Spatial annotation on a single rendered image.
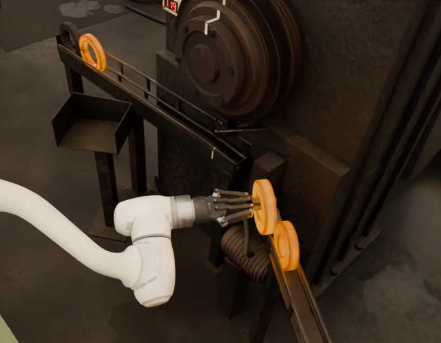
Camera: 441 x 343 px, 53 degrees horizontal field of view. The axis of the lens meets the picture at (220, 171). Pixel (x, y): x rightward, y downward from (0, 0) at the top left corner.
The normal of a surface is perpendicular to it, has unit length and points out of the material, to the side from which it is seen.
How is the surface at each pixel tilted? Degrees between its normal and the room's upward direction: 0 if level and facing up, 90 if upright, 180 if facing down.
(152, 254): 25
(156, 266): 30
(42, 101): 0
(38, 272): 0
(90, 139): 5
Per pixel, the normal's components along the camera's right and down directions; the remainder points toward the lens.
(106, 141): 0.00, -0.72
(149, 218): 0.14, -0.39
